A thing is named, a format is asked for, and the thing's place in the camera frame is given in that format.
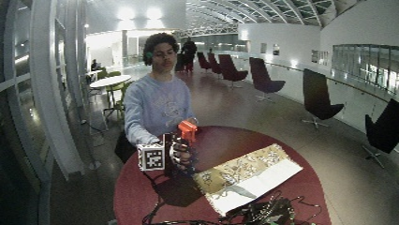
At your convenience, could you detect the white marker cube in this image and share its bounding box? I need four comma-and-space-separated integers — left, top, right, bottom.
136, 142, 168, 173

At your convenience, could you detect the glass window panel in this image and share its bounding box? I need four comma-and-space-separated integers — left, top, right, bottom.
330, 43, 399, 96

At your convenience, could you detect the dark swivel lounge chair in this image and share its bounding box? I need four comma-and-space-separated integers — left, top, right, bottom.
362, 97, 399, 170
206, 52, 225, 76
249, 56, 287, 103
301, 67, 346, 130
196, 51, 212, 71
217, 53, 250, 89

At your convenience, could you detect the white round table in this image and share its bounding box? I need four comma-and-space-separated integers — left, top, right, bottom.
89, 74, 133, 90

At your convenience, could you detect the black glove cable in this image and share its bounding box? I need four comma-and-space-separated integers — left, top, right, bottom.
141, 169, 176, 225

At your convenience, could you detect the black electronic device with wires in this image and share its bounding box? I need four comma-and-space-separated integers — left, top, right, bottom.
216, 190, 323, 225

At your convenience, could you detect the floral patterned cloth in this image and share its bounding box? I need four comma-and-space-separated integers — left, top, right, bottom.
192, 142, 305, 218

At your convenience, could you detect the the person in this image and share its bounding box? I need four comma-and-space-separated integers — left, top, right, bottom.
122, 32, 200, 148

